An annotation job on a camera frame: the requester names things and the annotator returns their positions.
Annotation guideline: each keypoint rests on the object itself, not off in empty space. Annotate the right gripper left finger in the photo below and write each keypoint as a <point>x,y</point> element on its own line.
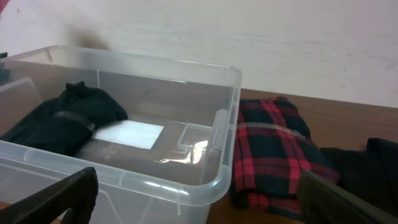
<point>74,197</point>

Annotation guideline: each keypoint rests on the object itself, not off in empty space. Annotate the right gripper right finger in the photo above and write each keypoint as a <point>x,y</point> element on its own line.
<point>323,202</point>

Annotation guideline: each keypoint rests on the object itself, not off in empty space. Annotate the dark navy cloth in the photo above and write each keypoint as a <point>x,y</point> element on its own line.
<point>66,123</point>

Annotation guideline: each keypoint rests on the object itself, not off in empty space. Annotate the white label in container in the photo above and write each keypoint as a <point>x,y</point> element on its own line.
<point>130,133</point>

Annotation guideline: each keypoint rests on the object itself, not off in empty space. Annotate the clear plastic storage container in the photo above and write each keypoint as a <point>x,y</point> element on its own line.
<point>189,166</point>

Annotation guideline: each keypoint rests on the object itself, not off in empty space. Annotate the large black cloth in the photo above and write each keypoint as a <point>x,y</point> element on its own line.
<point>371,174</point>

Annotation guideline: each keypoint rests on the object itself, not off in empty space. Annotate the red plaid folded cloth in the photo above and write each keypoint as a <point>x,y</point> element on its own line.
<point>272,147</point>

